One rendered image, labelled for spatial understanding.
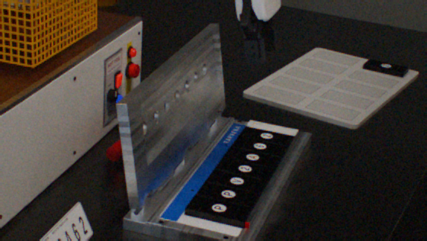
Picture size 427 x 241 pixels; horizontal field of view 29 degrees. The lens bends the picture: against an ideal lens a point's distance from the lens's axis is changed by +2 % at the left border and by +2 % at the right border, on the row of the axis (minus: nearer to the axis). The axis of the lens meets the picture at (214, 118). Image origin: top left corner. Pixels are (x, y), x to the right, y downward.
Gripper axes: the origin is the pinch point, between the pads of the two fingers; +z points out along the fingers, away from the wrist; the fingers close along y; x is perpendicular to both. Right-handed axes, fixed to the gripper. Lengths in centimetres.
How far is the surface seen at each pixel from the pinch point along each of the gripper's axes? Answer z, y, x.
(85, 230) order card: 19.4, -28.1, 21.6
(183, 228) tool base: 22.3, -21.1, 8.9
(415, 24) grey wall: 60, 226, 1
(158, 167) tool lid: 15.9, -13.0, 15.3
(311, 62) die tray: 24, 66, 8
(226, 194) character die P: 22.0, -10.1, 5.5
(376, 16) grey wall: 57, 228, 17
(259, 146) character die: 22.1, 9.8, 5.2
